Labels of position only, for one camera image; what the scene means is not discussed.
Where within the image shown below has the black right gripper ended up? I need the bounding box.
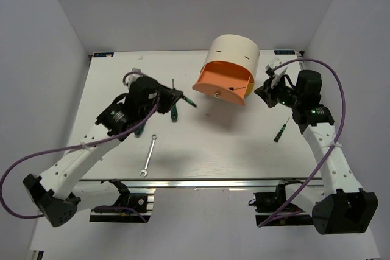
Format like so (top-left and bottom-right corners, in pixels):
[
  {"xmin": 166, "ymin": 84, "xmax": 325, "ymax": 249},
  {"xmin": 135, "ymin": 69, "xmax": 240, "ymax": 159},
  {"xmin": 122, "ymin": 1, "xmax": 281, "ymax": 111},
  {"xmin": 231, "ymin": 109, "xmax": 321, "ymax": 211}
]
[{"xmin": 254, "ymin": 73, "xmax": 301, "ymax": 109}]

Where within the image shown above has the large green handled screwdriver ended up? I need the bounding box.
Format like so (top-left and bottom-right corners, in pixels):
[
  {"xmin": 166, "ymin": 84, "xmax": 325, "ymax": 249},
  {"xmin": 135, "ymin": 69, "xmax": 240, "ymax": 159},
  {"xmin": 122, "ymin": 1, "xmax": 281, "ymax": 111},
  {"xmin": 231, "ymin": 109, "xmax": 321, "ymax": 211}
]
[
  {"xmin": 134, "ymin": 125, "xmax": 144, "ymax": 138},
  {"xmin": 169, "ymin": 79, "xmax": 179, "ymax": 122}
]

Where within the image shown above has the orange top drawer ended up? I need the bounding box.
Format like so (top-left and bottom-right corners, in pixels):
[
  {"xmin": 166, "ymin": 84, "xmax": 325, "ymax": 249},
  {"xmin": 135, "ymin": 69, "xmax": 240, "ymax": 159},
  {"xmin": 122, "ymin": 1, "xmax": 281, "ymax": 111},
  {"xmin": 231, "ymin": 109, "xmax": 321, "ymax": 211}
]
[{"xmin": 192, "ymin": 61, "xmax": 254, "ymax": 106}]

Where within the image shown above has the small black green screwdriver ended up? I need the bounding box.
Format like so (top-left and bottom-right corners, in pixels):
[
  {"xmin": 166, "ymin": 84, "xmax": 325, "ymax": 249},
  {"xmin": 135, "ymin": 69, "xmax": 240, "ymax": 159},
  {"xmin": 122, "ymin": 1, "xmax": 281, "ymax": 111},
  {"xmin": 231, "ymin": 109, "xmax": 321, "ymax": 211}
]
[
  {"xmin": 227, "ymin": 86, "xmax": 247, "ymax": 91},
  {"xmin": 181, "ymin": 95, "xmax": 197, "ymax": 108},
  {"xmin": 274, "ymin": 118, "xmax": 290, "ymax": 142}
]

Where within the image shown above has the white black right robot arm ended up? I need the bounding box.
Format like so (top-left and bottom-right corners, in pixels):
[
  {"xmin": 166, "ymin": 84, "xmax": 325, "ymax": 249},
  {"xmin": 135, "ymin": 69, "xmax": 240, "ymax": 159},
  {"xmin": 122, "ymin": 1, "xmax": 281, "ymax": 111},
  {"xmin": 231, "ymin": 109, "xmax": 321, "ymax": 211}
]
[{"xmin": 254, "ymin": 70, "xmax": 378, "ymax": 234}]

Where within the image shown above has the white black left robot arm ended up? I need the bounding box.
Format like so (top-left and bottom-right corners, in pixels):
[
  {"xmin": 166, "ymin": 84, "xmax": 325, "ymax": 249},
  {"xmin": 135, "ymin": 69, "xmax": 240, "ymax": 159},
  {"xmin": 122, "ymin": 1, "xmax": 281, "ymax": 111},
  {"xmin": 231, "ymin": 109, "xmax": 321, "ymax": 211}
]
[{"xmin": 23, "ymin": 76, "xmax": 184, "ymax": 227}]

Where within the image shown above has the blue label sticker right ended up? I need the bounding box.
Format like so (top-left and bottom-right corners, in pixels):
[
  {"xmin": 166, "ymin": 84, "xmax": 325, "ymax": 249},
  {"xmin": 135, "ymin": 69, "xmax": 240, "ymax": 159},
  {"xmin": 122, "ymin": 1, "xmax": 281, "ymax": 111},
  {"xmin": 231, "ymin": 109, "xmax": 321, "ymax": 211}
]
[{"xmin": 274, "ymin": 49, "xmax": 296, "ymax": 55}]

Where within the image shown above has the blue label sticker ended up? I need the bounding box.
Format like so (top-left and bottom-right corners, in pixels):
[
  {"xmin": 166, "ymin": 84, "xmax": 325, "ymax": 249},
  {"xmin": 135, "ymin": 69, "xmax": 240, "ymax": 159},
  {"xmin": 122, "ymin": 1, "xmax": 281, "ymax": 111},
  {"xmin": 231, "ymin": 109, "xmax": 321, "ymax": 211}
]
[
  {"xmin": 93, "ymin": 52, "xmax": 114, "ymax": 58},
  {"xmin": 274, "ymin": 49, "xmax": 296, "ymax": 55}
]

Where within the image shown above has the silver combination wrench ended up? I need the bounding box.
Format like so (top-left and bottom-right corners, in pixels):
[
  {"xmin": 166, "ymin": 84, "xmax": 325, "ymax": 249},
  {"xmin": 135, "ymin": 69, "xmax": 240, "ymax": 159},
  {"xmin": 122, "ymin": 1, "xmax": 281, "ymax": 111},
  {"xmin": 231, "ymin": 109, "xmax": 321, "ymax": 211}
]
[{"xmin": 140, "ymin": 134, "xmax": 158, "ymax": 178}]

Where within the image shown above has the cream round drawer cabinet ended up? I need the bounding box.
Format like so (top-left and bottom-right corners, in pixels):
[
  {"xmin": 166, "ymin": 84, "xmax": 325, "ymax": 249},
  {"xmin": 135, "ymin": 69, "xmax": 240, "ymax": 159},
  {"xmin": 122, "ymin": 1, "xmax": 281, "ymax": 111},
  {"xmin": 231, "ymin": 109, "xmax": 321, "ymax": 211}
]
[{"xmin": 203, "ymin": 34, "xmax": 260, "ymax": 81}]

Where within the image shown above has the blue label sticker left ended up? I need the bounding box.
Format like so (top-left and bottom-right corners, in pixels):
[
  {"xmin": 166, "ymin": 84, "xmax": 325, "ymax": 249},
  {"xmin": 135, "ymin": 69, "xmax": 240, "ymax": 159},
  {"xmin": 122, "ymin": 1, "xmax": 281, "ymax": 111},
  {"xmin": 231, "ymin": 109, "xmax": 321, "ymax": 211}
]
[{"xmin": 93, "ymin": 52, "xmax": 114, "ymax": 58}]

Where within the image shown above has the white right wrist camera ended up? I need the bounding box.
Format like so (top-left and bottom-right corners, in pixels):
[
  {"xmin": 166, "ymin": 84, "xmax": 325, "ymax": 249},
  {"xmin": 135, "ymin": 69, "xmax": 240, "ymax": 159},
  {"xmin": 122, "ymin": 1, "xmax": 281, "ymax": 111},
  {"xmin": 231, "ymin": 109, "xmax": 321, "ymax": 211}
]
[{"xmin": 266, "ymin": 57, "xmax": 287, "ymax": 88}]

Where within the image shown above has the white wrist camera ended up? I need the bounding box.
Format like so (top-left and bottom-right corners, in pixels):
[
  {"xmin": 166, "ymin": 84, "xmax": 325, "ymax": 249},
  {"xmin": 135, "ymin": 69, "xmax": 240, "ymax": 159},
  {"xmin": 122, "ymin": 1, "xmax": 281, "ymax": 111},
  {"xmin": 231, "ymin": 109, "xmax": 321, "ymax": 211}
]
[
  {"xmin": 266, "ymin": 57, "xmax": 287, "ymax": 88},
  {"xmin": 122, "ymin": 68, "xmax": 142, "ymax": 88}
]

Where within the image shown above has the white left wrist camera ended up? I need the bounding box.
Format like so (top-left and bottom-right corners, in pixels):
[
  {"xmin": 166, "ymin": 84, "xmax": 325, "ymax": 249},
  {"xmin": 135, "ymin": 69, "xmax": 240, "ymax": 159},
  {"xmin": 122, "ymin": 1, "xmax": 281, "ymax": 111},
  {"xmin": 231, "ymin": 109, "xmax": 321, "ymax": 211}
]
[{"xmin": 122, "ymin": 68, "xmax": 142, "ymax": 88}]

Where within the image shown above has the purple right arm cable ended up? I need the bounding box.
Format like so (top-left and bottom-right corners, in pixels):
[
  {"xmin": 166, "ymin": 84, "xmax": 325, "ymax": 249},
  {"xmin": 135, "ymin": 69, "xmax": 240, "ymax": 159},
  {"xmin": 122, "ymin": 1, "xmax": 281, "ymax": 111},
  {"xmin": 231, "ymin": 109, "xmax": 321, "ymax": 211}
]
[{"xmin": 258, "ymin": 58, "xmax": 346, "ymax": 228}]

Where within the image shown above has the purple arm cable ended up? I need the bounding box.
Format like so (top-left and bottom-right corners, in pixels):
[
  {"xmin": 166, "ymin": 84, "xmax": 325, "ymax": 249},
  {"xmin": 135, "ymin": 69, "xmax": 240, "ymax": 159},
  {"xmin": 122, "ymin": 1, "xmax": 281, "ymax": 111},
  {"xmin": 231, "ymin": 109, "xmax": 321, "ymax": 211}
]
[
  {"xmin": 0, "ymin": 71, "xmax": 161, "ymax": 220},
  {"xmin": 258, "ymin": 58, "xmax": 346, "ymax": 228}
]

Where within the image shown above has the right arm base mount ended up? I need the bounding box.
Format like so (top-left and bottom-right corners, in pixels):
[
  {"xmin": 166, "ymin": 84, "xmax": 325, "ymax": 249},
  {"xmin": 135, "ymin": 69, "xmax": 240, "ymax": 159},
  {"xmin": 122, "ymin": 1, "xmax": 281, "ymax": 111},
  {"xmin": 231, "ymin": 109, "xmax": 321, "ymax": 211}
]
[{"xmin": 248, "ymin": 191, "xmax": 314, "ymax": 227}]

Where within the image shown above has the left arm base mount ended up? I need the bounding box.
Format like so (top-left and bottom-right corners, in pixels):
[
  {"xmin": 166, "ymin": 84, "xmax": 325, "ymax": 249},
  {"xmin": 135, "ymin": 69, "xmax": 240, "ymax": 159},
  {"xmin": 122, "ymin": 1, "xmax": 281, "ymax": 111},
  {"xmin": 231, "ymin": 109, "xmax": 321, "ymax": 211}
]
[{"xmin": 89, "ymin": 188, "xmax": 156, "ymax": 223}]

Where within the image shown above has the aluminium table edge rail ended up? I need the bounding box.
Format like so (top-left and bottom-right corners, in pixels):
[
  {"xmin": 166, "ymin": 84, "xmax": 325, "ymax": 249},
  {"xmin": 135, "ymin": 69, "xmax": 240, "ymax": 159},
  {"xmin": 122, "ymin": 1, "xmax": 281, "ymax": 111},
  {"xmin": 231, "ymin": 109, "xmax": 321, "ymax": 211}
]
[{"xmin": 79, "ymin": 177, "xmax": 324, "ymax": 190}]

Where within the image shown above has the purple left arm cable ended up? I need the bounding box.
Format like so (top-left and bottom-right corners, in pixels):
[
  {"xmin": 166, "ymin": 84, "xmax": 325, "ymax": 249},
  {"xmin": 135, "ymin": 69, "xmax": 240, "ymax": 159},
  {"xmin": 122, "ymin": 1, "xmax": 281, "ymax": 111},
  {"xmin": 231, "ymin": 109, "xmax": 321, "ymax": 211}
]
[{"xmin": 0, "ymin": 71, "xmax": 161, "ymax": 220}]

